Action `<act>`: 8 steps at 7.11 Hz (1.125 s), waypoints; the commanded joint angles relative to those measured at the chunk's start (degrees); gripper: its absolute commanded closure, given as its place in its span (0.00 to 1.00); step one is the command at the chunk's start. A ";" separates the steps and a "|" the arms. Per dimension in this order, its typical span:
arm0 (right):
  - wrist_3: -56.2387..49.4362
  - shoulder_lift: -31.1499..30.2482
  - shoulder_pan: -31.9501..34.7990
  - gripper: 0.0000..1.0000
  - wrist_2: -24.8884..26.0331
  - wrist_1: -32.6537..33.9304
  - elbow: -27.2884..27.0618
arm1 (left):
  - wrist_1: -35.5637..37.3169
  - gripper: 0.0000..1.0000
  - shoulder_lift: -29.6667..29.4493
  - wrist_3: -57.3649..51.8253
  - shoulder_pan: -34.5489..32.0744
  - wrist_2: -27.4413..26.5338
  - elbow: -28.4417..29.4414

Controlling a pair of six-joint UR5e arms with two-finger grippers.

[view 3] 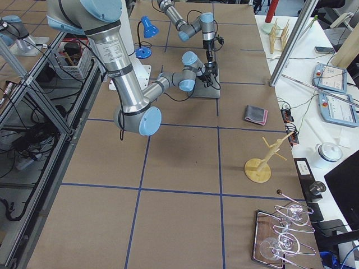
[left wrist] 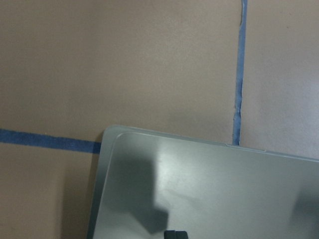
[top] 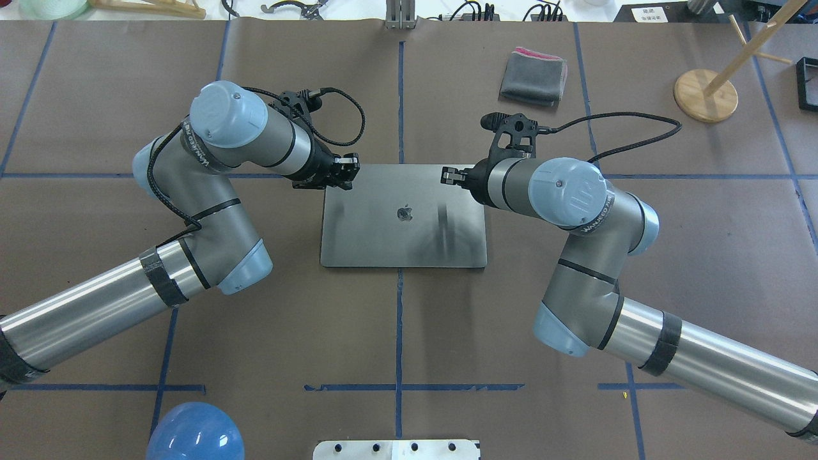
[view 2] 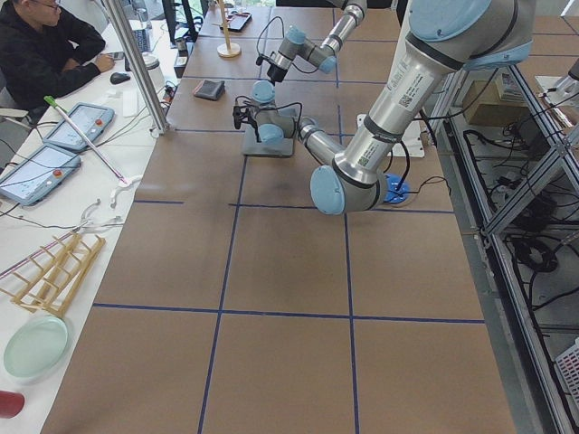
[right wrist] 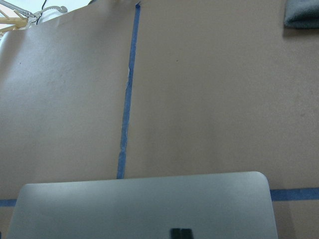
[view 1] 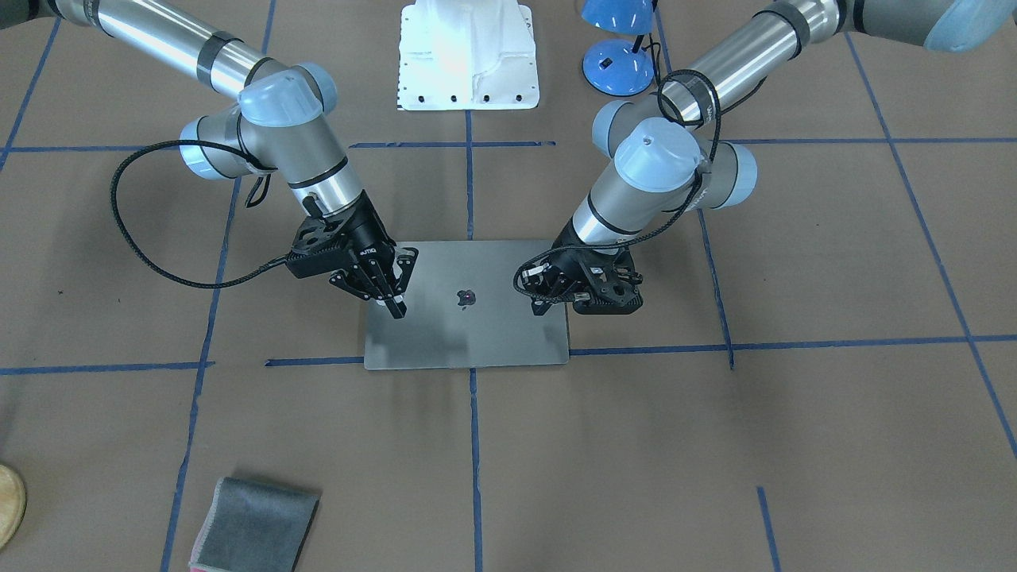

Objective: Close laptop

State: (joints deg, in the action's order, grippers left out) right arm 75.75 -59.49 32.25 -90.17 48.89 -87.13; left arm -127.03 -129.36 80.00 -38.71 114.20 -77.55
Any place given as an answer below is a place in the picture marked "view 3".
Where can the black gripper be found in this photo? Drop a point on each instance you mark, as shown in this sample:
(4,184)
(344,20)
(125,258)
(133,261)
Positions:
(207,45)
(203,75)

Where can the grey laptop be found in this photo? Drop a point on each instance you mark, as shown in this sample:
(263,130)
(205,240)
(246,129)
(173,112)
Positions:
(212,91)

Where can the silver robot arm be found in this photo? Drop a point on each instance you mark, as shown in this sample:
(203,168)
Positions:
(100,22)
(203,24)

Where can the folded grey cloth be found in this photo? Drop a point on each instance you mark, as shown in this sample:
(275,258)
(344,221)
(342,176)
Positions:
(256,115)

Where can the blue desk lamp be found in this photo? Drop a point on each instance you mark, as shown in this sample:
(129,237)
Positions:
(150,30)

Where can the green glass plate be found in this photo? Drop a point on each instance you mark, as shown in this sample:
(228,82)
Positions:
(267,28)

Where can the wooden dish rack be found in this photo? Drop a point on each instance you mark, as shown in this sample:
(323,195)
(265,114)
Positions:
(282,37)

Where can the wooden mug tree stand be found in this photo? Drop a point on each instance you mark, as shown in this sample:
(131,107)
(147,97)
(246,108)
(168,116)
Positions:
(258,170)

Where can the far teach pendant tablet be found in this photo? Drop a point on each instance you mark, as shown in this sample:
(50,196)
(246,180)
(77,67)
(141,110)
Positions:
(330,78)

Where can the teach pendant tablet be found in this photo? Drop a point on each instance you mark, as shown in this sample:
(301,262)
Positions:
(330,78)
(336,111)

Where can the near teach pendant tablet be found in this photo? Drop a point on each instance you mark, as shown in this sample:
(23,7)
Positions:
(336,111)

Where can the white plastic basket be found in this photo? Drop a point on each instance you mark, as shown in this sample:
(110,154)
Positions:
(70,60)

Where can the white enamel kettle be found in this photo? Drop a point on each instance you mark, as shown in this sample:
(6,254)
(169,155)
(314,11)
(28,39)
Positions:
(325,154)

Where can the black monitor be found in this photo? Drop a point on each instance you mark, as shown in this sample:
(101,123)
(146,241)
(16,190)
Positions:
(343,185)

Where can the wine glass rack tray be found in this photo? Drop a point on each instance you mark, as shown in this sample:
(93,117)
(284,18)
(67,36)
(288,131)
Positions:
(276,235)

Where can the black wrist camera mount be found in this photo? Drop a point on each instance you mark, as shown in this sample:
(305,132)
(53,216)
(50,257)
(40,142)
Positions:
(219,40)
(211,68)

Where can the aluminium frame post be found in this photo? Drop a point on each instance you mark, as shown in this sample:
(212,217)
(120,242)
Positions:
(292,40)

